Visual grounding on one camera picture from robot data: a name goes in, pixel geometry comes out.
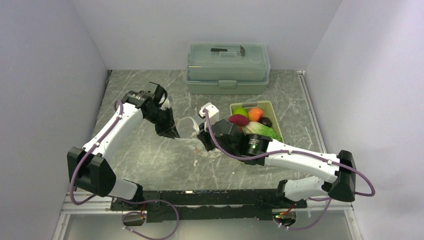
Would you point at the clear dotted zip bag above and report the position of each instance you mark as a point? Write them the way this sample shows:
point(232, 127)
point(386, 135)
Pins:
point(188, 127)

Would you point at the green cabbage leaf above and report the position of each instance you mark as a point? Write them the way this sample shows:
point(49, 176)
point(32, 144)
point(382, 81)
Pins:
point(254, 127)

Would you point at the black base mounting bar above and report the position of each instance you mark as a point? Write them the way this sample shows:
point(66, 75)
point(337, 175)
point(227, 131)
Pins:
point(170, 205)

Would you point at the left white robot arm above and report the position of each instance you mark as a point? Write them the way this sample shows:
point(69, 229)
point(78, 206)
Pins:
point(89, 167)

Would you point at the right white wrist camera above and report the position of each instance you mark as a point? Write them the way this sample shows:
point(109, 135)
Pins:
point(213, 113)

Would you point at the orange peach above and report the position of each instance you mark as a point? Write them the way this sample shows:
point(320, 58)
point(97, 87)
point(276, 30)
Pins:
point(255, 114)

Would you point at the aluminium rail frame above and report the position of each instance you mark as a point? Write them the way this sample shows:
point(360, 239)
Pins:
point(94, 220)

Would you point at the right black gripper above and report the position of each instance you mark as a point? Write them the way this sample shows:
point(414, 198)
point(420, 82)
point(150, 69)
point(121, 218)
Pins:
point(203, 135)

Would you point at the pale green perforated basket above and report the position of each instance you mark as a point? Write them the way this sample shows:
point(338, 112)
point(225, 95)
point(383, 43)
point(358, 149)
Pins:
point(267, 107)

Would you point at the green apple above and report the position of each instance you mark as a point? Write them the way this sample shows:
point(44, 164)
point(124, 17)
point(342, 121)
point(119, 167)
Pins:
point(240, 111)

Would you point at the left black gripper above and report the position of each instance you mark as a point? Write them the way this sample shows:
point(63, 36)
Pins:
point(169, 129)

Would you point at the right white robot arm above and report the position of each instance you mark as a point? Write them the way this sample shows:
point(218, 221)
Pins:
point(330, 174)

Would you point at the dark brown fruit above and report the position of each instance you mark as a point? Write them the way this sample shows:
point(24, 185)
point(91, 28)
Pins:
point(266, 122)

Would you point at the green plastic toolbox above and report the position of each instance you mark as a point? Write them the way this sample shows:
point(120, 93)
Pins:
point(227, 68)

